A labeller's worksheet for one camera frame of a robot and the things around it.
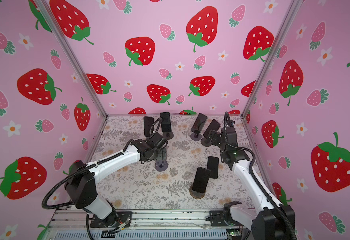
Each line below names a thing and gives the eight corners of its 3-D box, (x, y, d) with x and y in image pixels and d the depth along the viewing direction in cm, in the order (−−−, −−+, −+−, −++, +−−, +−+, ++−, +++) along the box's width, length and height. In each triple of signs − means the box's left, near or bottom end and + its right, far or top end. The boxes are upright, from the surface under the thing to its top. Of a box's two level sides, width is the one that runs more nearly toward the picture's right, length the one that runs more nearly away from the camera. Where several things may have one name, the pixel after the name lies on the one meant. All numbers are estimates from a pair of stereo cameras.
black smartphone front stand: (191, 194, 84) (192, 183, 70) (195, 178, 90) (198, 165, 76) (202, 198, 83) (206, 187, 69) (206, 182, 88) (211, 170, 74)
